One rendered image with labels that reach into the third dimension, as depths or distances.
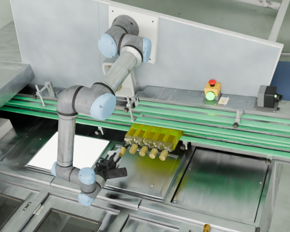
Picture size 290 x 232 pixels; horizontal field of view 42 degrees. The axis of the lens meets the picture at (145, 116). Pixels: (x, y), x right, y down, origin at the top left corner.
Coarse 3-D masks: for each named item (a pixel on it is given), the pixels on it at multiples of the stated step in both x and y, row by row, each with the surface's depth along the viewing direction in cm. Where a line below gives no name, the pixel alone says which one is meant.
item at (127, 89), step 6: (102, 66) 214; (126, 78) 222; (126, 84) 225; (132, 84) 214; (120, 90) 226; (126, 90) 225; (132, 90) 216; (120, 96) 223; (126, 96) 221; (132, 96) 219
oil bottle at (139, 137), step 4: (140, 128) 209; (144, 128) 209; (148, 128) 209; (140, 132) 207; (144, 132) 206; (136, 136) 204; (140, 136) 204; (144, 136) 204; (136, 140) 203; (140, 140) 203; (140, 144) 204
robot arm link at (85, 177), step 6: (78, 168) 175; (84, 168) 172; (90, 168) 172; (72, 174) 172; (78, 174) 171; (84, 174) 169; (90, 174) 169; (72, 180) 173; (78, 180) 171; (84, 180) 169; (90, 180) 169; (84, 186) 172; (90, 186) 172; (84, 192) 175; (90, 192) 175
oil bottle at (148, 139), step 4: (152, 128) 208; (156, 128) 208; (160, 128) 208; (148, 132) 206; (152, 132) 205; (156, 132) 205; (148, 136) 203; (152, 136) 203; (144, 140) 202; (148, 140) 201; (152, 140) 201; (144, 144) 202; (148, 144) 201; (152, 144) 202
